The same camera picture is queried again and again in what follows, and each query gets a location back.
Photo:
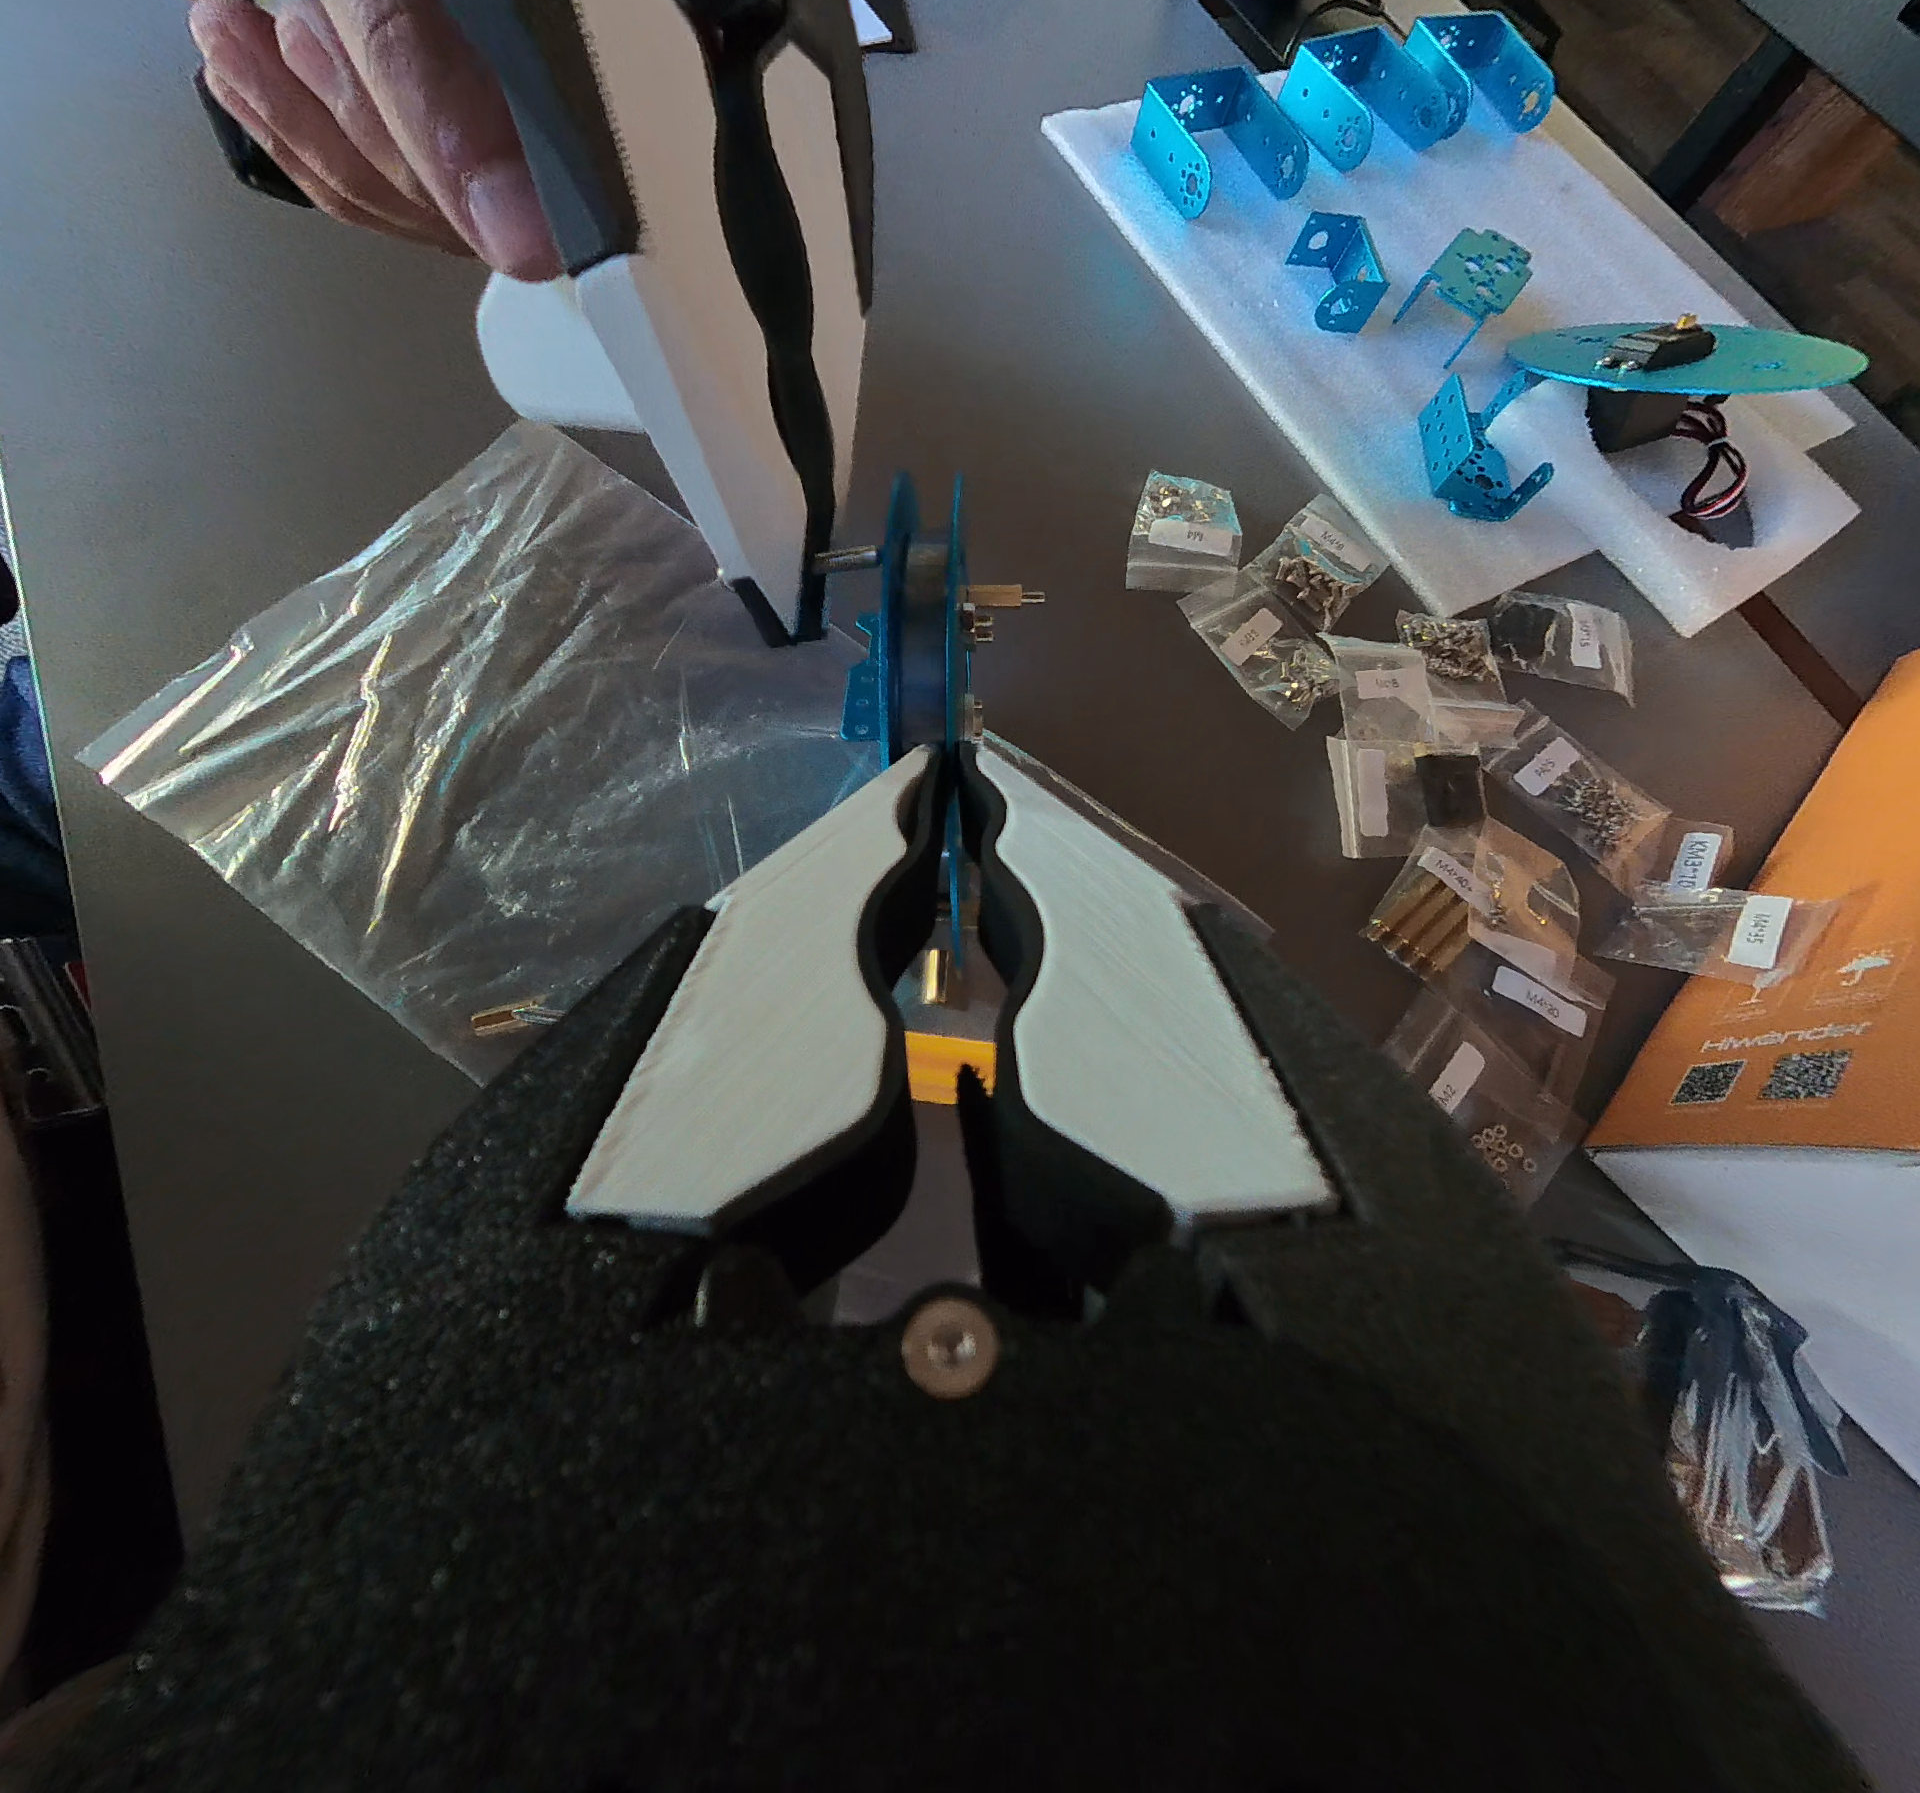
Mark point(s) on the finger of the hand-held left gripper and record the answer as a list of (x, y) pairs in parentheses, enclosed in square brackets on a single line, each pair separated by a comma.
[(647, 99), (826, 204)]

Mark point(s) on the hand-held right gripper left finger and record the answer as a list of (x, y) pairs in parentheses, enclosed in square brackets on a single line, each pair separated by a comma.
[(735, 1072)]

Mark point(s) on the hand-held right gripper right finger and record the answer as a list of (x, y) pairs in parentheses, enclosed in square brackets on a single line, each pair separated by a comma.
[(1169, 1058)]

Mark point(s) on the blue metal turntable base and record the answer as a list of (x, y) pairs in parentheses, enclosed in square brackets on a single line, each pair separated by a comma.
[(916, 654)]

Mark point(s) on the grey desk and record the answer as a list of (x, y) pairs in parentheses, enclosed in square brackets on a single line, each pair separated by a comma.
[(225, 322)]

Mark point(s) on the person's left hand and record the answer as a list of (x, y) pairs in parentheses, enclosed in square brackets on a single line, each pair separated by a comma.
[(359, 55)]

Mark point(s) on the brass hex standoff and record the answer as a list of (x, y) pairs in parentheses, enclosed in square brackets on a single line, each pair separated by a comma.
[(520, 1021)]

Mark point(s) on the pile of small screw bags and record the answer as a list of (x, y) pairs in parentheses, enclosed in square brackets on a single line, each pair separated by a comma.
[(1359, 684)]

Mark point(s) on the clear plastic bag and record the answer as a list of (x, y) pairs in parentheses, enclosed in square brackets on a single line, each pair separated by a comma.
[(452, 743)]

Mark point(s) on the white packaging tray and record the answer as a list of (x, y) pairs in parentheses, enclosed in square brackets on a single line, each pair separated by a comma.
[(1306, 370)]

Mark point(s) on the orange cardboard box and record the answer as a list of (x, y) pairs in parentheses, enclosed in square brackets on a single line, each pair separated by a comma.
[(1801, 924)]

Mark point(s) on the crumpled dark plastic bag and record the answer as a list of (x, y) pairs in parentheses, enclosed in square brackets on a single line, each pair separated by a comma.
[(1726, 1402)]

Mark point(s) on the person's leg in jeans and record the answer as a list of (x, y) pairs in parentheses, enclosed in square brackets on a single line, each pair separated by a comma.
[(30, 803)]

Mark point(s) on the black servo motor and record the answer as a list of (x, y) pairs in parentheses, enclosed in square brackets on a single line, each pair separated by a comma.
[(1636, 422)]

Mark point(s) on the blue round metal plate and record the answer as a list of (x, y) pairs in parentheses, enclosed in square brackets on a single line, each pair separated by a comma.
[(1771, 360)]

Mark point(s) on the large blue metal bracket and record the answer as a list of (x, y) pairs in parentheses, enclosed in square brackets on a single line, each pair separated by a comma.
[(1486, 61), (1199, 138), (1364, 92)]

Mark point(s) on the small blue metal bracket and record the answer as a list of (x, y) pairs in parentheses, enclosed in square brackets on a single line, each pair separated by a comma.
[(866, 699)]

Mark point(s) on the small blue angled bracket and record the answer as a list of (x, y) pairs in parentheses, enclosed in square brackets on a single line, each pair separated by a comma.
[(1336, 264)]

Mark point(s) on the blue perforated angle bracket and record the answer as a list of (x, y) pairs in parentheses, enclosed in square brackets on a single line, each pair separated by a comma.
[(1478, 278)]

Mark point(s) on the blue metal bracket block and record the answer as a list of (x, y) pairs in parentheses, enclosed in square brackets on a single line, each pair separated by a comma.
[(1478, 451)]

